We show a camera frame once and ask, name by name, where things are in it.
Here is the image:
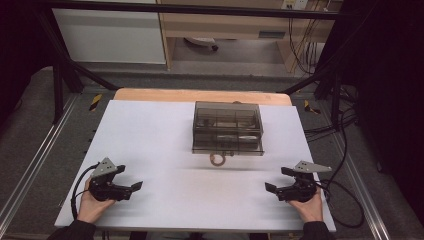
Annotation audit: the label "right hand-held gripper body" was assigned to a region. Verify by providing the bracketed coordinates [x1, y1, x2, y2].
[275, 160, 333, 203]

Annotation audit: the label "hanging cables bundle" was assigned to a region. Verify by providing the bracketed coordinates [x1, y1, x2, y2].
[287, 14, 331, 75]

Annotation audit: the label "white table board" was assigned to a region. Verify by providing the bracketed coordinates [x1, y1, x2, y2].
[54, 99, 337, 233]

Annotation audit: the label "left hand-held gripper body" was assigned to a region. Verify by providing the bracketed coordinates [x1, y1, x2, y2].
[88, 157, 133, 203]

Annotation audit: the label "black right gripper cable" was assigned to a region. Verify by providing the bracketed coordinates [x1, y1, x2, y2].
[316, 179, 366, 230]

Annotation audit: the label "brown ring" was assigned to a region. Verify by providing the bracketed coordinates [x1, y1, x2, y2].
[209, 152, 227, 167]

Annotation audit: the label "aluminium rail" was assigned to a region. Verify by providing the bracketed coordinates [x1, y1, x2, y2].
[0, 94, 80, 228]
[332, 133, 392, 240]

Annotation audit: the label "white wall socket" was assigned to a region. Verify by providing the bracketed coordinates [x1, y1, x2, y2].
[281, 0, 309, 10]

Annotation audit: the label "person's left hand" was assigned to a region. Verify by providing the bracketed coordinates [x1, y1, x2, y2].
[77, 178, 116, 224]

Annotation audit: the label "white object under desk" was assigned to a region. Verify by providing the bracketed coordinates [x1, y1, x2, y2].
[183, 36, 220, 52]

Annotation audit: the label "light wooden desk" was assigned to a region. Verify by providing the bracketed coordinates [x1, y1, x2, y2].
[156, 0, 344, 73]

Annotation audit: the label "black metal frame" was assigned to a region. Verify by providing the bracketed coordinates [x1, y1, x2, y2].
[36, 0, 354, 129]

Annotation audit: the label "smoky transparent drawer box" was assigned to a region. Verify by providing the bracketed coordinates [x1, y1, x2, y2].
[191, 101, 265, 157]

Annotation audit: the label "black floor cables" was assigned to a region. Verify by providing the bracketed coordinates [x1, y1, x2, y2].
[304, 84, 358, 143]

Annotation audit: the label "white cabinet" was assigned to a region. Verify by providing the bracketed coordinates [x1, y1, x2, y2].
[52, 7, 167, 65]

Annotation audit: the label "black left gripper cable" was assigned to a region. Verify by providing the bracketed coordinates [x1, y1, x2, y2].
[70, 162, 101, 220]

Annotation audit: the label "person's right hand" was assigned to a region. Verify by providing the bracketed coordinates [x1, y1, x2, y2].
[288, 188, 324, 223]

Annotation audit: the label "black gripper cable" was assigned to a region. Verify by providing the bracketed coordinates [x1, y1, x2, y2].
[316, 179, 366, 230]
[70, 162, 101, 220]

